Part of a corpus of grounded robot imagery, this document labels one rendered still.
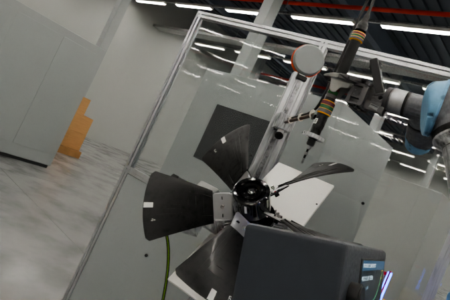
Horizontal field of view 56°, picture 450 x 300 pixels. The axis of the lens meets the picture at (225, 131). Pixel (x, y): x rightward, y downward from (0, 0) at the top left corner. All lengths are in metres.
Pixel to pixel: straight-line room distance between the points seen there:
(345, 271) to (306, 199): 1.26
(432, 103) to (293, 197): 0.88
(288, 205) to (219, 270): 0.55
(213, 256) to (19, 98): 5.67
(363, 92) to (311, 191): 0.55
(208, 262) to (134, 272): 1.34
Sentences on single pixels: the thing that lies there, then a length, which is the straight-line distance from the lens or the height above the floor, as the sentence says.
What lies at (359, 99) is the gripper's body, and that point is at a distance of 1.32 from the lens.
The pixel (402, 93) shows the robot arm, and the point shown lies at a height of 1.66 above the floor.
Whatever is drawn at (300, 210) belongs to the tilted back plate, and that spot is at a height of 1.22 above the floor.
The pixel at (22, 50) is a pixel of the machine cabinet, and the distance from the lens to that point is 6.57.
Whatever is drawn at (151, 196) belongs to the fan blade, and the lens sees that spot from 1.42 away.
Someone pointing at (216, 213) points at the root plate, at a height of 1.11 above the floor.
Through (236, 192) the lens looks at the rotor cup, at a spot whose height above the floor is 1.20.
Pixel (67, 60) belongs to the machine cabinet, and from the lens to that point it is 6.81.
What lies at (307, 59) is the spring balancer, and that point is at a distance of 2.09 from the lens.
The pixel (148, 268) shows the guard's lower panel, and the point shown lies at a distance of 2.46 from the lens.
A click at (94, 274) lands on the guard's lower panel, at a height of 0.35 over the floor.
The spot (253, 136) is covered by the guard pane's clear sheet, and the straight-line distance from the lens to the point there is 2.24.
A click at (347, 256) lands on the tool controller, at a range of 0.43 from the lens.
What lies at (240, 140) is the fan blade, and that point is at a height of 1.36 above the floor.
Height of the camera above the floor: 1.28
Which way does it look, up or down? 3 degrees up
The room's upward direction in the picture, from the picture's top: 25 degrees clockwise
